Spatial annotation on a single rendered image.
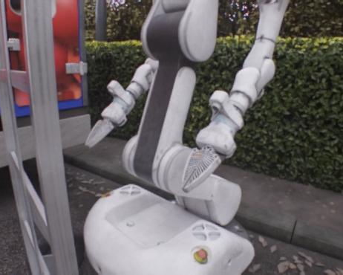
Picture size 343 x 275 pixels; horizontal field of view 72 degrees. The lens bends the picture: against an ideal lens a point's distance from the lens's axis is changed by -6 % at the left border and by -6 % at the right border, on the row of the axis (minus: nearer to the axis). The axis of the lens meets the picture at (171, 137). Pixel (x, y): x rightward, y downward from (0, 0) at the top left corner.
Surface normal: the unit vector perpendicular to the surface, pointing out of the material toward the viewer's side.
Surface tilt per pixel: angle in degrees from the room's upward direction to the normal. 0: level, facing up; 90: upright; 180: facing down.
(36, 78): 90
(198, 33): 89
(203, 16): 87
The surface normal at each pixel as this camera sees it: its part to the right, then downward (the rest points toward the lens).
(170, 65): -0.69, 0.12
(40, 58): 0.63, 0.22
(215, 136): -0.44, -0.58
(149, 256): -0.08, -0.63
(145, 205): 0.71, -0.07
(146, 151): -0.63, -0.15
